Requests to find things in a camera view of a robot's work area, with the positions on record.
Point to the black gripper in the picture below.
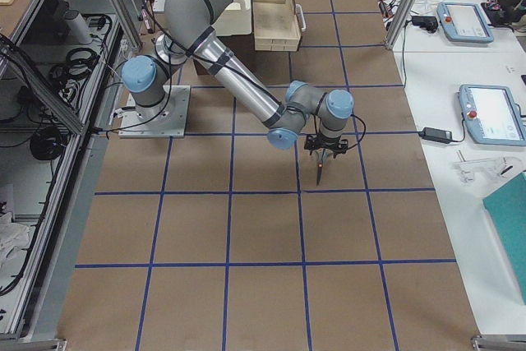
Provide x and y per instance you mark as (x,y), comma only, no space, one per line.
(329,145)

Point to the near blue teach pendant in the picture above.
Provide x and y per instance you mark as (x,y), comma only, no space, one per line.
(491,116)

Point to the grey orange scissors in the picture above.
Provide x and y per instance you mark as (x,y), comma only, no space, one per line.
(321,156)

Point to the black power adapter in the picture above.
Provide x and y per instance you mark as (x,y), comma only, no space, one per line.
(437,135)

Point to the far blue teach pendant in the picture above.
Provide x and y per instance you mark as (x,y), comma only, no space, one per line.
(464,23)

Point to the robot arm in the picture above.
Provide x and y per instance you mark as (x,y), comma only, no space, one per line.
(190,34)

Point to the white plastic tray bin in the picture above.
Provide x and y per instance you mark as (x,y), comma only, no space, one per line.
(236,19)

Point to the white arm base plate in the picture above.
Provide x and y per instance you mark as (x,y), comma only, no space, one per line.
(166,119)

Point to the wooden drawer with white handle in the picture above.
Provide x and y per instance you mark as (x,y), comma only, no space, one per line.
(278,25)

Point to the blue teach pendant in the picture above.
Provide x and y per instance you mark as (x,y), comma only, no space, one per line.
(491,116)
(464,23)

